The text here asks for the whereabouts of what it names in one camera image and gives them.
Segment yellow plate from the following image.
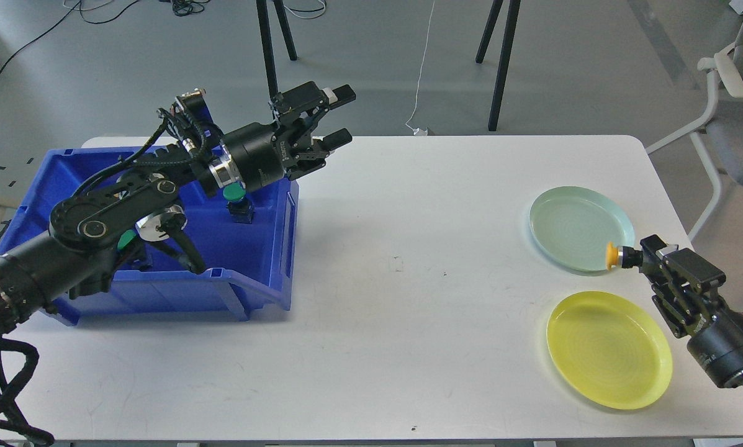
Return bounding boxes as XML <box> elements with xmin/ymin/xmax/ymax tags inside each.
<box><xmin>546</xmin><ymin>291</ymin><xmax>673</xmax><ymax>410</ymax></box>

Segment light green plate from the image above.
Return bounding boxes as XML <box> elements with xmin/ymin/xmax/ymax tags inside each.
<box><xmin>528</xmin><ymin>186</ymin><xmax>636</xmax><ymax>274</ymax></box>

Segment white grey chair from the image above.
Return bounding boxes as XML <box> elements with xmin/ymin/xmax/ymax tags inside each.
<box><xmin>647</xmin><ymin>23</ymin><xmax>743</xmax><ymax>240</ymax></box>

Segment black tripod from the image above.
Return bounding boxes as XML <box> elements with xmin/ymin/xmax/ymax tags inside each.
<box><xmin>255</xmin><ymin>1</ymin><xmax>299</xmax><ymax>98</ymax></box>
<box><xmin>474</xmin><ymin>1</ymin><xmax>522</xmax><ymax>131</ymax></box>

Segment green push button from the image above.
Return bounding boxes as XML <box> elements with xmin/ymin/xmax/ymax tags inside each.
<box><xmin>115</xmin><ymin>230</ymin><xmax>153</xmax><ymax>271</ymax></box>
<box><xmin>222</xmin><ymin>182</ymin><xmax>255</xmax><ymax>225</ymax></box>

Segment black tripod left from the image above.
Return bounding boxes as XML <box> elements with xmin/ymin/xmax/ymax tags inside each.
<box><xmin>255</xmin><ymin>1</ymin><xmax>299</xmax><ymax>98</ymax></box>

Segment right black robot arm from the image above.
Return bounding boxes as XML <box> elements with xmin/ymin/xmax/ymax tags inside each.
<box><xmin>639</xmin><ymin>235</ymin><xmax>743</xmax><ymax>389</ymax></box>

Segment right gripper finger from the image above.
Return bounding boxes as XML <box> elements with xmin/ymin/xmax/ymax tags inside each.
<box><xmin>639</xmin><ymin>235</ymin><xmax>726</xmax><ymax>305</ymax></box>
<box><xmin>641</xmin><ymin>248</ymin><xmax>719</xmax><ymax>339</ymax></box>

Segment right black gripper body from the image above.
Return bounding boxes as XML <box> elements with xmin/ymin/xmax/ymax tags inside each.
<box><xmin>652</xmin><ymin>296</ymin><xmax>743</xmax><ymax>388</ymax></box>

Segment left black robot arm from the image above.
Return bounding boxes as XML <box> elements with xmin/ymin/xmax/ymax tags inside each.
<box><xmin>0</xmin><ymin>81</ymin><xmax>356</xmax><ymax>446</ymax></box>

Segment black tripod right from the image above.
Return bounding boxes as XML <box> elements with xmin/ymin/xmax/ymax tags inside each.
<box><xmin>474</xmin><ymin>1</ymin><xmax>522</xmax><ymax>131</ymax></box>

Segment blue plastic bin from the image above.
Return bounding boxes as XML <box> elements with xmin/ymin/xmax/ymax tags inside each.
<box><xmin>0</xmin><ymin>147</ymin><xmax>299</xmax><ymax>326</ymax></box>

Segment white cable on floor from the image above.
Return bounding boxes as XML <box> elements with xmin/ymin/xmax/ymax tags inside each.
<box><xmin>405</xmin><ymin>0</ymin><xmax>438</xmax><ymax>136</ymax></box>

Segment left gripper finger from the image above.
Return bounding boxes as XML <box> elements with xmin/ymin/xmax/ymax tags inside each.
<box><xmin>270</xmin><ymin>81</ymin><xmax>356</xmax><ymax>147</ymax></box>
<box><xmin>297</xmin><ymin>129</ymin><xmax>353</xmax><ymax>171</ymax></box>

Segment black cables on floor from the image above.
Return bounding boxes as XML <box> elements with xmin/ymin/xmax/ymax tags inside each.
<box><xmin>0</xmin><ymin>0</ymin><xmax>328</xmax><ymax>100</ymax></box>

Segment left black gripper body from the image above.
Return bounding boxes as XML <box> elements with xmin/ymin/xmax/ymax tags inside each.
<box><xmin>210</xmin><ymin>122</ymin><xmax>315</xmax><ymax>192</ymax></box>

